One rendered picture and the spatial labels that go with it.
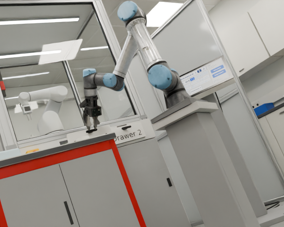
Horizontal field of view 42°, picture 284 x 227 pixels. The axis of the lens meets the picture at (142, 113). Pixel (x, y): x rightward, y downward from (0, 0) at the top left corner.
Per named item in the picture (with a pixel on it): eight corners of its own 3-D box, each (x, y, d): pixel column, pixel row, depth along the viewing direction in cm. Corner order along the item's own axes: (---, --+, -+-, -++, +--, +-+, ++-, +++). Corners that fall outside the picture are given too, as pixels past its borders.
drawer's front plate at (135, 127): (146, 136, 260) (140, 121, 263) (110, 145, 244) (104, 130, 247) (145, 137, 262) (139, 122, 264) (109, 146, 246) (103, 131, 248)
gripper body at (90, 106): (90, 118, 214) (89, 97, 210) (83, 115, 220) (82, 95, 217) (102, 115, 218) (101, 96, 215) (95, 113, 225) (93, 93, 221)
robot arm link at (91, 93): (81, 88, 216) (93, 86, 221) (82, 96, 217) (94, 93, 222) (87, 90, 210) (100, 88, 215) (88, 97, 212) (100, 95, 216)
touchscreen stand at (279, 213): (293, 217, 224) (223, 67, 247) (223, 242, 235) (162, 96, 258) (289, 206, 271) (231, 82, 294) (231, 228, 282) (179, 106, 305)
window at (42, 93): (136, 115, 268) (92, 3, 289) (16, 142, 220) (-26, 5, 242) (135, 115, 268) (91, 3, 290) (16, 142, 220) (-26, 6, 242)
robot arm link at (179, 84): (188, 90, 210) (178, 70, 214) (180, 85, 198) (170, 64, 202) (169, 100, 214) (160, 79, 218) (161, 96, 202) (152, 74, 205)
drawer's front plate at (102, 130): (115, 140, 233) (109, 124, 235) (72, 151, 217) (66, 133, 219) (114, 141, 234) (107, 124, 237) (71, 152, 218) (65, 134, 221)
